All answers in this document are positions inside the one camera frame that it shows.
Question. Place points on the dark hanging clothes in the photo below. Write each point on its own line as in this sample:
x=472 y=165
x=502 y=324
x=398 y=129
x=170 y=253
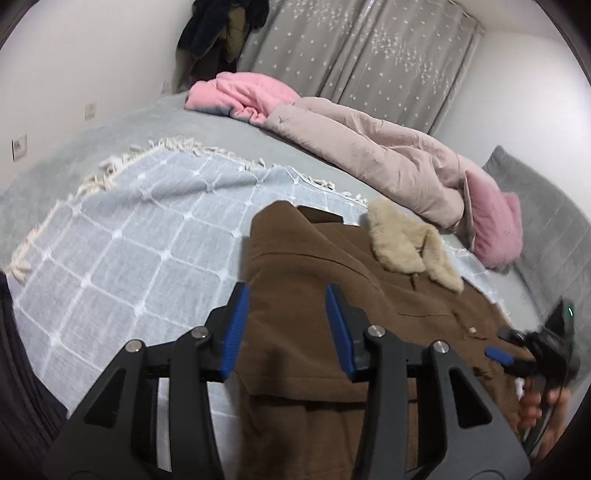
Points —
x=207 y=32

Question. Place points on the brown coat with fur collar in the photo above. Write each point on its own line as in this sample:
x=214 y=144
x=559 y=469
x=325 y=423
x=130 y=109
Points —
x=288 y=323

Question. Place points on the bright pink blanket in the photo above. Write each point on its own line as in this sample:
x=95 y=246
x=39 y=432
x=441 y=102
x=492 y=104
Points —
x=240 y=94

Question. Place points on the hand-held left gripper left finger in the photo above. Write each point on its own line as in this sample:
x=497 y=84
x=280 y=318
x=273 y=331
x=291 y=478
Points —
x=235 y=332

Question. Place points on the person's right hand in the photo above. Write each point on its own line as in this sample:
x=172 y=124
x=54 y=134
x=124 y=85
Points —
x=531 y=410

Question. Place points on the pink velvet pillow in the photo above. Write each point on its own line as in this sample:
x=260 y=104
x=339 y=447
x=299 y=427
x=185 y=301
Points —
x=496 y=221

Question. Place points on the light blue checked blanket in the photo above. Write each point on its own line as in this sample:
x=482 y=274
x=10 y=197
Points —
x=138 y=258

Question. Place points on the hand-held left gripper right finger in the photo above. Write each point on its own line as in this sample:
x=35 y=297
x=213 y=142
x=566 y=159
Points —
x=340 y=332

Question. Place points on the grey quilted pillow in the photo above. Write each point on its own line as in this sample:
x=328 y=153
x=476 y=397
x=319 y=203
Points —
x=545 y=217

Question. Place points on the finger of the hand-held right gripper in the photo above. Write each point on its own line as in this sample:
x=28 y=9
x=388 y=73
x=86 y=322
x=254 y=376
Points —
x=501 y=356
x=512 y=336

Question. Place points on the pale pink duvet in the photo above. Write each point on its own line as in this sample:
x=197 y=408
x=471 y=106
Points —
x=369 y=147

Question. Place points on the grey star-patterned curtain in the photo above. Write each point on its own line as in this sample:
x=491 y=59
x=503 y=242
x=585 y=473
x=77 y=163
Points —
x=369 y=55

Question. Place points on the black puffer jacket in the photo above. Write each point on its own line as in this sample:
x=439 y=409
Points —
x=23 y=378

